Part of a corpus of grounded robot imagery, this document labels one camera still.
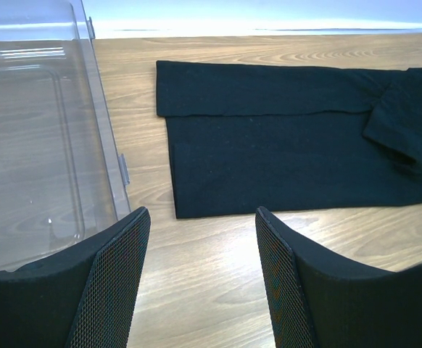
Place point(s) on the clear plastic storage bin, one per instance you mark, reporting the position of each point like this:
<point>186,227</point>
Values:
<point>61,177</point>

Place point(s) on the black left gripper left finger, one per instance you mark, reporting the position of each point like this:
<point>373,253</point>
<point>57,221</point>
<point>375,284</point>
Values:
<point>82,296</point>

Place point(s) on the black t shirt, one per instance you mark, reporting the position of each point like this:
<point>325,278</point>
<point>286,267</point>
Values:
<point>290,138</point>

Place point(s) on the aluminium frame rail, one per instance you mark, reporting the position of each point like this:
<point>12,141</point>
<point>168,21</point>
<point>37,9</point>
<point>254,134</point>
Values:
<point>197,28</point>

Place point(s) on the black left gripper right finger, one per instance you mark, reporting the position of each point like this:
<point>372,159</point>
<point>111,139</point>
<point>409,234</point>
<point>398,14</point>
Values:
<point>318,298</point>

